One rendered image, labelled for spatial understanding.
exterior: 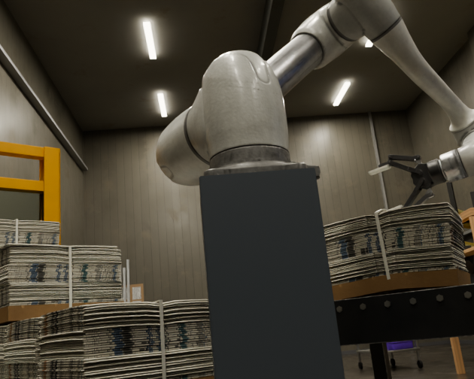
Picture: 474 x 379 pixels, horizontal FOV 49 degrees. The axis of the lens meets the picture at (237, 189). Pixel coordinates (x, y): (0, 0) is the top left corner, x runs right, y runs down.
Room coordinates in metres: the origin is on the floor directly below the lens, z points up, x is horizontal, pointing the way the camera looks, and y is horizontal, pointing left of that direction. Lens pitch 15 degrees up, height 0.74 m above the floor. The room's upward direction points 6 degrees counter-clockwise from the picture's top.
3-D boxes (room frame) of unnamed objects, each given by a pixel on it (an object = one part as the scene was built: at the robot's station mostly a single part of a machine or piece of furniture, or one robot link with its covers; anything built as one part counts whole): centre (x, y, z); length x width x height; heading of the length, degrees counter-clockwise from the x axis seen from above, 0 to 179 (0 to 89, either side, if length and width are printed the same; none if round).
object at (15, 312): (1.77, 0.65, 0.86); 0.38 x 0.29 x 0.04; 131
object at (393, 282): (1.60, -0.47, 0.84); 0.28 x 0.06 x 0.04; 151
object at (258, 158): (0.94, -0.05, 1.03); 0.22 x 0.18 x 0.06; 95
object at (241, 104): (0.95, -0.02, 1.17); 0.18 x 0.16 x 0.22; 34
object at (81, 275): (1.77, 0.66, 0.95); 0.38 x 0.29 x 0.23; 131
